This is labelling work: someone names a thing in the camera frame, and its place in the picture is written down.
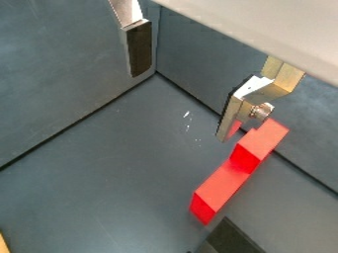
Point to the red cross-shaped block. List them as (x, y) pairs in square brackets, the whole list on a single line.
[(219, 187)]

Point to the black angle bracket holder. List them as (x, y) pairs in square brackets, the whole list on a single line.
[(229, 239)]

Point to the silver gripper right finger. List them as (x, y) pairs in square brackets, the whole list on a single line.
[(250, 99)]

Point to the yellow base board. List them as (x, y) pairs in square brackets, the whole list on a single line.
[(3, 245)]

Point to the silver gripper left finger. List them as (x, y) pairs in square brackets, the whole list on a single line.
[(136, 34)]

